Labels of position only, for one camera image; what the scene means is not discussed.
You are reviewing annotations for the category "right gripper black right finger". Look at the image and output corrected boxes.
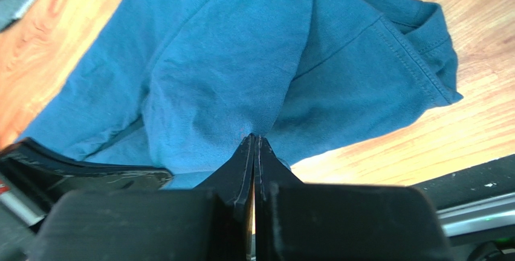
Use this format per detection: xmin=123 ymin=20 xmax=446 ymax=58
xmin=254 ymin=137 xmax=453 ymax=260

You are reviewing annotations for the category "blue t shirt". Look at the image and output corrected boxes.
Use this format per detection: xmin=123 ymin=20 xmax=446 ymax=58
xmin=22 ymin=0 xmax=461 ymax=189

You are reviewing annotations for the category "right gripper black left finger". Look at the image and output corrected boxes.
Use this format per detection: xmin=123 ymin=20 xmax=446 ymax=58
xmin=29 ymin=135 xmax=255 ymax=260

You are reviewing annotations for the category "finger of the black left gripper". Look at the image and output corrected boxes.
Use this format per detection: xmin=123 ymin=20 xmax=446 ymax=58
xmin=1 ymin=138 xmax=173 ymax=213

